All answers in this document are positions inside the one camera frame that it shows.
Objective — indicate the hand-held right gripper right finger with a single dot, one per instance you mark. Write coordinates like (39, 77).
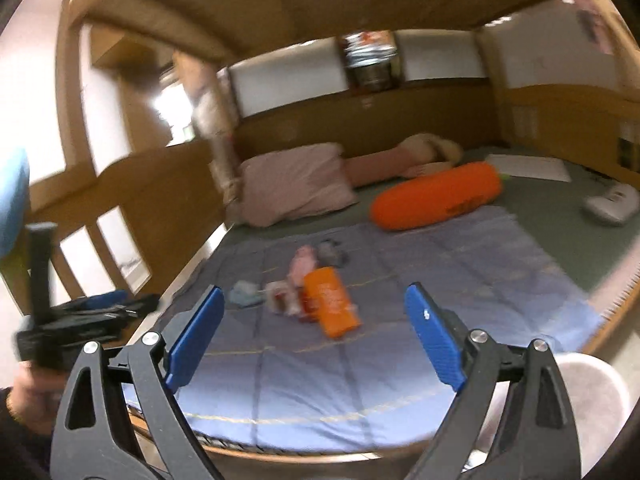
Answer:
(435, 340)

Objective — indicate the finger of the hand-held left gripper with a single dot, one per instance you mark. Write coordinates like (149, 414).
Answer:
(135, 307)
(100, 301)

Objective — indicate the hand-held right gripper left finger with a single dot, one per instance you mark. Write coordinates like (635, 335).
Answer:
(195, 340)

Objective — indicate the white blue-striped paper cup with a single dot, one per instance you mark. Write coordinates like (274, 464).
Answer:
(246, 294)

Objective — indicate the small white box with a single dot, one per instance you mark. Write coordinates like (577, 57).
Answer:
(285, 300)

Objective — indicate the pink wrapper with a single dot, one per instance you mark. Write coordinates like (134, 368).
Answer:
(302, 265)

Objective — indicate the white mesh waste bin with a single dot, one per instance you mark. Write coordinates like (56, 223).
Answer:
(595, 400)

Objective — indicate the person's left forearm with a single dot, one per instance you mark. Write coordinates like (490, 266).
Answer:
(20, 450)

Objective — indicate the person's left hand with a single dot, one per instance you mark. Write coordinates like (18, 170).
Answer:
(35, 385)

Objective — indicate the blue checked blanket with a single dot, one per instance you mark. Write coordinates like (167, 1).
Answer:
(325, 385)

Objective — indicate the light blue round object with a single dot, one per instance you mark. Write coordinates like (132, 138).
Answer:
(12, 205)

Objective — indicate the orange carrot pillow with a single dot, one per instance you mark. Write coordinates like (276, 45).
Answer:
(435, 197)

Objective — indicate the green bed mat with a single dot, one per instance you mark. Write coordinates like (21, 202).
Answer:
(550, 220)

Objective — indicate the striped plush toy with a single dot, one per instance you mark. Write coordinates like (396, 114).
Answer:
(380, 167)

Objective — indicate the pink pillow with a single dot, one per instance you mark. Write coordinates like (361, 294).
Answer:
(295, 182)

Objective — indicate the flat white pad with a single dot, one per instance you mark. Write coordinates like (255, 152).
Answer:
(530, 166)

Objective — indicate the pale hanging cloth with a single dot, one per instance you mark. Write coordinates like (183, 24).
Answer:
(215, 125)

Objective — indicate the white curved device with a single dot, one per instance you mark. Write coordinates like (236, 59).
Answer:
(610, 204)

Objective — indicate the frosted window panel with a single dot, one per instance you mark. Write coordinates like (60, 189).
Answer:
(285, 85)
(442, 55)

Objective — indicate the pink spotted hanging cloth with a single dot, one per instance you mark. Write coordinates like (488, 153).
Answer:
(592, 20)

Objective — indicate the wooden bunk bed frame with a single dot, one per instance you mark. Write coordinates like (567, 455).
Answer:
(350, 115)

